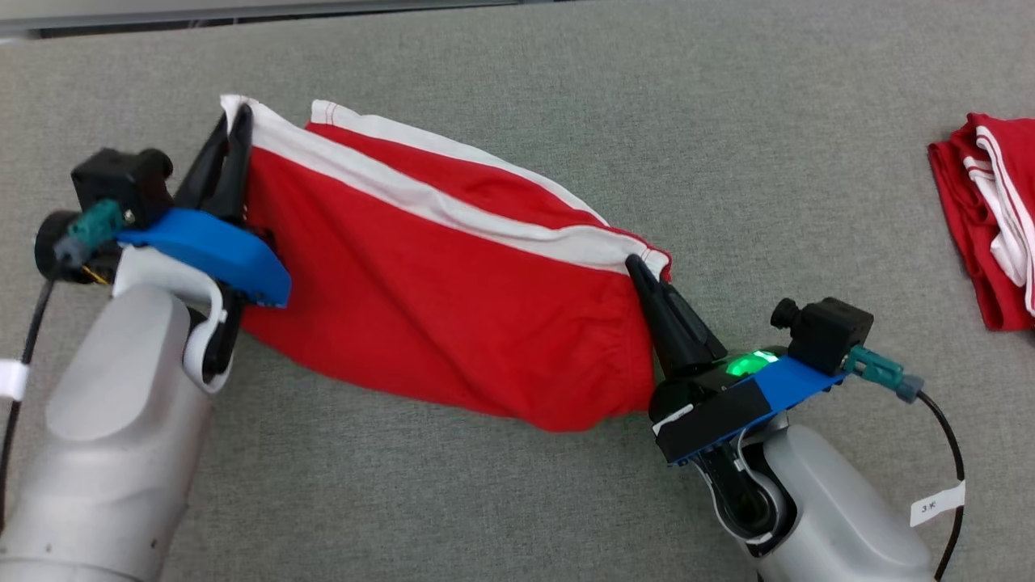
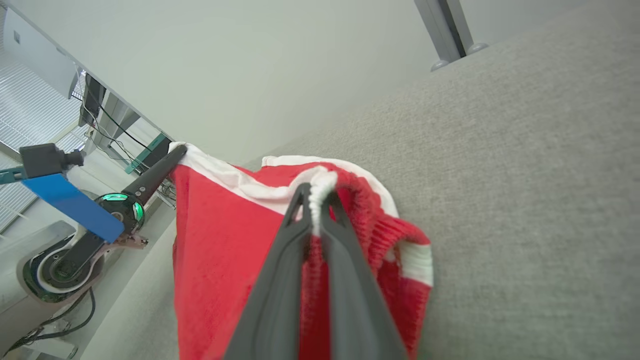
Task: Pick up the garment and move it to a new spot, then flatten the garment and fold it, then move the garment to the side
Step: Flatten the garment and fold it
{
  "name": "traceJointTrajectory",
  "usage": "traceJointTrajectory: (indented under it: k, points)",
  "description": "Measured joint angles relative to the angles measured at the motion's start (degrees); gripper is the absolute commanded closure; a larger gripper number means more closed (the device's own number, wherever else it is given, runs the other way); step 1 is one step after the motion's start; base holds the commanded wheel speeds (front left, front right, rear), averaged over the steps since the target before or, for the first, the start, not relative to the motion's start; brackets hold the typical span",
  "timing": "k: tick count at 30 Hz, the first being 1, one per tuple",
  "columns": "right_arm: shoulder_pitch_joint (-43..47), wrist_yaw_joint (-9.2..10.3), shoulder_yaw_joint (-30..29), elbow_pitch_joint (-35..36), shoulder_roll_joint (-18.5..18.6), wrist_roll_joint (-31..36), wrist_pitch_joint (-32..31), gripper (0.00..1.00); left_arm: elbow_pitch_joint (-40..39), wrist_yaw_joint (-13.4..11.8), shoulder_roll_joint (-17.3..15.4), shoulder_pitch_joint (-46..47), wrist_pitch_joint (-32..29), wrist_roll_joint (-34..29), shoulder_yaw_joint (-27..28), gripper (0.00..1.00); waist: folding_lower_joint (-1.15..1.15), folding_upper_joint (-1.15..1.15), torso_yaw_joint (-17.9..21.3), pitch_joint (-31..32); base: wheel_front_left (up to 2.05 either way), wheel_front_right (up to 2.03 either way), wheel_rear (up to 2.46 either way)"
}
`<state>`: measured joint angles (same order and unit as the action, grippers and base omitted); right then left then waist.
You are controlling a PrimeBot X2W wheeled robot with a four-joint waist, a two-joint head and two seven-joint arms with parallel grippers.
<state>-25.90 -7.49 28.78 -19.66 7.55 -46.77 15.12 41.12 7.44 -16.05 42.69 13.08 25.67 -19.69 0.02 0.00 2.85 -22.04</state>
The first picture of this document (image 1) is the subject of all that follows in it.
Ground red basketball jersey white sleeves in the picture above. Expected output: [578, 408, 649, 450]
[927, 113, 1035, 332]

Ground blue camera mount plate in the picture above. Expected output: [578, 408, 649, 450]
[117, 208, 292, 308]
[655, 356, 850, 468]

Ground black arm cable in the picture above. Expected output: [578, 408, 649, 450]
[918, 392, 967, 582]
[0, 279, 56, 530]

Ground teal camera connector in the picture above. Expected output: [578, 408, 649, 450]
[54, 200, 126, 269]
[843, 346, 924, 403]

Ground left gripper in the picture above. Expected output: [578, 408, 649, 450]
[112, 105, 254, 395]

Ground teal left camera connector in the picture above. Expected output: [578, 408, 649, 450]
[54, 200, 126, 269]

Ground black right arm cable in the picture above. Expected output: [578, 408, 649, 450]
[918, 392, 967, 582]

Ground white left cable label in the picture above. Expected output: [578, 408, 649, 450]
[0, 360, 30, 402]

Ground white cable label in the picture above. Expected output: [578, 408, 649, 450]
[910, 481, 967, 528]
[0, 360, 30, 402]

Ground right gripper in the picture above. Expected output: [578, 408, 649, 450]
[627, 255, 797, 557]

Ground teal right camera connector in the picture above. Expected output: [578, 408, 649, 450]
[843, 346, 924, 403]

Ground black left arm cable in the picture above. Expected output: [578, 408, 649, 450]
[0, 279, 56, 530]

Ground blue right camera mount plate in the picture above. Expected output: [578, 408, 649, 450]
[655, 356, 850, 468]

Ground blue left camera mount plate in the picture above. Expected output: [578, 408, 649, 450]
[117, 208, 292, 308]

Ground white right cable label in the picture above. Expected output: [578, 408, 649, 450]
[910, 481, 967, 528]

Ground red shorts white stripes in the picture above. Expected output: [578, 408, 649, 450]
[220, 95, 672, 433]

